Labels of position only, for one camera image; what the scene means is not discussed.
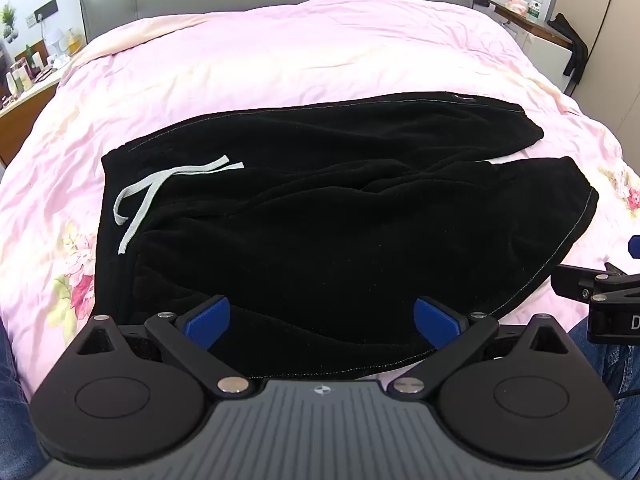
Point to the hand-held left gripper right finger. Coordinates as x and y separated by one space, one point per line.
436 322

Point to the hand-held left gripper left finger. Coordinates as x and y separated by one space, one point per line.
207 322

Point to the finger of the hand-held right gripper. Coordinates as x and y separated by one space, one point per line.
635 247
570 282

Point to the person's right leg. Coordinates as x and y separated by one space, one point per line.
620 370

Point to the person's leg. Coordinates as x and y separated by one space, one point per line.
620 370
12 410

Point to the black hanging garment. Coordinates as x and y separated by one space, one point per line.
575 50

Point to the beige wardrobe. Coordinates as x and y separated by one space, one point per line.
612 35

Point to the person's left leg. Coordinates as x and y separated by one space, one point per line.
12 410

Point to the wooden side desk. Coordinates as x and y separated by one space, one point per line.
530 27

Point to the clear plastic water bottle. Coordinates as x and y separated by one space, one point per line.
535 4

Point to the pink floral blanket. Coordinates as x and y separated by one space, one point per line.
250 60

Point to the wooden nightstand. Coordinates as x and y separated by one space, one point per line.
22 120

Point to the group of toiletry bottles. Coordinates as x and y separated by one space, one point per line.
22 75

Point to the yellow container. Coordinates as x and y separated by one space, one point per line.
75 42

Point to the white table lamp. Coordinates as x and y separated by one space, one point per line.
56 42

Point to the white wall socket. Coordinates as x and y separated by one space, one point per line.
32 21

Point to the black wall switch panel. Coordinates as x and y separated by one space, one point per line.
46 8

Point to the small green wall plant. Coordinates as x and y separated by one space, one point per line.
9 20

